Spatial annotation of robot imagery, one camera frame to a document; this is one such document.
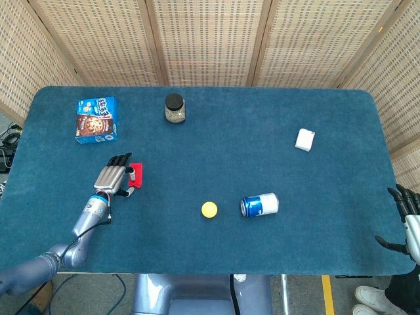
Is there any black floor cable bundle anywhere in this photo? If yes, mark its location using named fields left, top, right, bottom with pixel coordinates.
left=0, top=123, right=22, bottom=148

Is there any white tissue pack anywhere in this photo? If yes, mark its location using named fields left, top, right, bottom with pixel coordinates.
left=294, top=128, right=316, bottom=153

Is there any yellow ball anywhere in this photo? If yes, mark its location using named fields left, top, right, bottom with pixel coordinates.
left=201, top=201, right=219, bottom=219

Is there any blue cookie box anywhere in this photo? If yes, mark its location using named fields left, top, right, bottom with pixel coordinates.
left=74, top=96, right=119, bottom=146

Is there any white shoe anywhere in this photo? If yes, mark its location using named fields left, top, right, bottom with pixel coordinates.
left=354, top=285, right=394, bottom=308
left=352, top=304, right=378, bottom=315

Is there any blue carpet table cloth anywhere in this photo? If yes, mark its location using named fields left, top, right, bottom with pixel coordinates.
left=0, top=85, right=416, bottom=276

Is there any glass jar black lid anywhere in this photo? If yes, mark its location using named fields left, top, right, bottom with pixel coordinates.
left=164, top=93, right=186, bottom=124

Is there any blue white drink can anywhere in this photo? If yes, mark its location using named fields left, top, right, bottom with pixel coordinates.
left=240, top=192, right=280, bottom=219

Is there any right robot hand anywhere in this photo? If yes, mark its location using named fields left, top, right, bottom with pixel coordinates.
left=375, top=183, right=420, bottom=265

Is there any black trouser leg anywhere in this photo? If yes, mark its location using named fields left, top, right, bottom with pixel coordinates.
left=385, top=272, right=420, bottom=315

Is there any woven wooden folding screen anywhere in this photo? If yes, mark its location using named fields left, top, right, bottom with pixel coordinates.
left=0, top=0, right=420, bottom=184

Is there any black power strip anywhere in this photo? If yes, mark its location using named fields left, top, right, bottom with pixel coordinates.
left=0, top=147, right=16, bottom=174

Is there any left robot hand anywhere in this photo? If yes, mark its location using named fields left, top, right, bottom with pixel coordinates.
left=93, top=152, right=135, bottom=199

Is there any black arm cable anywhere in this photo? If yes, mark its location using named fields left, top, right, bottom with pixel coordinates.
left=58, top=193, right=112, bottom=263

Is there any blue floor cable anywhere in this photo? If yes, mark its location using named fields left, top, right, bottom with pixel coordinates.
left=106, top=274, right=127, bottom=315

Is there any black torso cable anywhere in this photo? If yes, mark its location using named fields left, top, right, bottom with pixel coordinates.
left=230, top=274, right=240, bottom=315

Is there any grey robot torso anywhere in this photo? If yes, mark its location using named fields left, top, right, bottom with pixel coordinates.
left=131, top=274, right=273, bottom=315

